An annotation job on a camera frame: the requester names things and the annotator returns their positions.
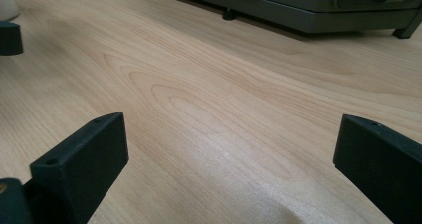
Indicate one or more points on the grey metal tray rack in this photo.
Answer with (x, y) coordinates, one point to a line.
(308, 8)

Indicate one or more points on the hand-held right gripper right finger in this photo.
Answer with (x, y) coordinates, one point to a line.
(381, 161)

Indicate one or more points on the pale rounded object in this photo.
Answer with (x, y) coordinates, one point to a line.
(6, 3)

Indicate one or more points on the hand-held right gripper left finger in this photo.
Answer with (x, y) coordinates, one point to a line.
(83, 161)

